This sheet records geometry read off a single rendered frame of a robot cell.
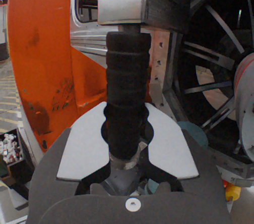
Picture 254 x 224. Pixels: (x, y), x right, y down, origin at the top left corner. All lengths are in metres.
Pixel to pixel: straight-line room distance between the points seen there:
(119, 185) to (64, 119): 0.32
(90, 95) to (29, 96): 0.22
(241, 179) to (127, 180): 0.40
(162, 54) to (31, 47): 0.31
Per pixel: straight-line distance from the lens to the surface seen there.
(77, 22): 1.23
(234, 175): 0.43
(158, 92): 0.35
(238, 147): 0.49
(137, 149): 0.17
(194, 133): 0.26
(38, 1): 0.35
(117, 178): 0.55
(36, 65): 0.34
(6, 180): 0.42
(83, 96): 0.45
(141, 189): 0.80
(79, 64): 0.41
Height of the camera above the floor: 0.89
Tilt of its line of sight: 28 degrees down
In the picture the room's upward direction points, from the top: 3 degrees clockwise
